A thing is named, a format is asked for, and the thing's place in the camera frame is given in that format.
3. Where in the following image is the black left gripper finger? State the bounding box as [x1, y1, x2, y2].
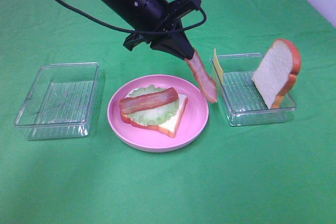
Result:
[150, 33, 195, 60]

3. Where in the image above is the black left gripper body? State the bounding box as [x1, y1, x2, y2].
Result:
[123, 0, 202, 51]

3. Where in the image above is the bacon strip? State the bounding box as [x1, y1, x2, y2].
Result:
[185, 50, 218, 103]
[119, 88, 179, 114]

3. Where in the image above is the green lettuce leaf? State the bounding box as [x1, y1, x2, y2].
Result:
[127, 84, 180, 126]

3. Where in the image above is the white toast bread slice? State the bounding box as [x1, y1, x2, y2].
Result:
[120, 93, 188, 137]

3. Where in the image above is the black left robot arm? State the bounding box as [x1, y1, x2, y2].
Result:
[55, 0, 206, 60]

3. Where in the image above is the yellow cheese slice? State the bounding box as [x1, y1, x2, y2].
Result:
[213, 48, 224, 85]

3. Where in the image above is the pink round plate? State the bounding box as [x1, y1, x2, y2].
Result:
[107, 74, 209, 153]

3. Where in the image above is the clear right plastic tray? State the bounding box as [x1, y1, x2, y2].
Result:
[211, 52, 296, 126]

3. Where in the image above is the clear plastic tray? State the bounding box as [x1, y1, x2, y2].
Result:
[14, 62, 99, 141]
[211, 52, 296, 126]

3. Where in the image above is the toast slice in right tray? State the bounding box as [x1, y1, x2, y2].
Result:
[252, 38, 301, 109]

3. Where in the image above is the clear left plastic tray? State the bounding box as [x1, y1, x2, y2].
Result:
[14, 62, 99, 141]

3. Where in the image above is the green tablecloth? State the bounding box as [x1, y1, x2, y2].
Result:
[1, 0, 335, 223]

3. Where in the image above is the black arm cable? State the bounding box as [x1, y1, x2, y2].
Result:
[25, 0, 207, 35]

